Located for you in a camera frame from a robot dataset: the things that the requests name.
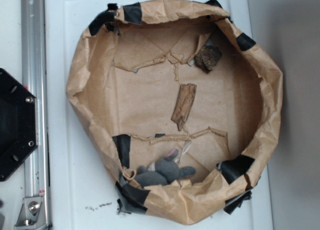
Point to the aluminium extrusion rail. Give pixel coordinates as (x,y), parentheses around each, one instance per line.
(34,76)

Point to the gray plush animal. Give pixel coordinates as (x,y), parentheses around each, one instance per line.
(163,172)

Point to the brown wood stick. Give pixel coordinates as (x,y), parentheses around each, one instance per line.
(184,103)

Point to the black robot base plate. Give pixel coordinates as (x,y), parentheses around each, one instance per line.
(18,127)

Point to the brown paper bin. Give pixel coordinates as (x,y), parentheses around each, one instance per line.
(123,85)

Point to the metal corner bracket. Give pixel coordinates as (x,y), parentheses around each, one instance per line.
(32,214)

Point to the white tray board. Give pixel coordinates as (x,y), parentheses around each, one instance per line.
(83,195)

